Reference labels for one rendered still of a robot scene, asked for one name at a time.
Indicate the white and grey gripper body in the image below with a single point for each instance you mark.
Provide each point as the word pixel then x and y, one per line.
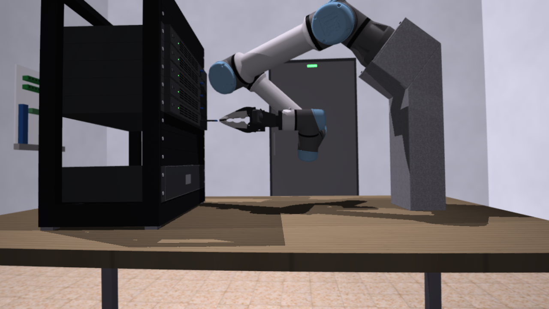
pixel 260 128

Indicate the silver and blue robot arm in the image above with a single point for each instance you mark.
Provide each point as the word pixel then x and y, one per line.
pixel 333 23

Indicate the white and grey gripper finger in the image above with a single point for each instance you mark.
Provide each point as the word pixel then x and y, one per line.
pixel 242 126
pixel 241 113

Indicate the black server rack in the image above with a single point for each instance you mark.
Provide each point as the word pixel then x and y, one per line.
pixel 146 79

